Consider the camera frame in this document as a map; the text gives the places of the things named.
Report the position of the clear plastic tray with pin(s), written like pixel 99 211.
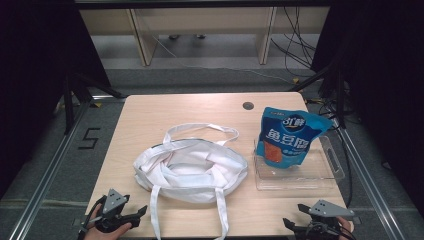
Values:
pixel 300 176

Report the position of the person's left hand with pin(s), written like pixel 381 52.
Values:
pixel 100 235

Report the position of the person's right hand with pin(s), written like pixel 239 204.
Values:
pixel 346 227

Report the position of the white tote bag orange print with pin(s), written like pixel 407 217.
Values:
pixel 196 166

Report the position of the blue snack packet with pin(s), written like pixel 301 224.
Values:
pixel 290 136

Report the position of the black curtain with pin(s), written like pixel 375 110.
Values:
pixel 383 66
pixel 33 50

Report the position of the black metal stand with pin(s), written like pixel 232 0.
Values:
pixel 69 100
pixel 340 93

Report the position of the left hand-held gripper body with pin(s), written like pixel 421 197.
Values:
pixel 113 203

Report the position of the aluminium frame rail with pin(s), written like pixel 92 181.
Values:
pixel 370 183
pixel 50 173

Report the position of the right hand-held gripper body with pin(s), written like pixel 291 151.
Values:
pixel 328 210

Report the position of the round grey table grommet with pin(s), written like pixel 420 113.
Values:
pixel 248 106

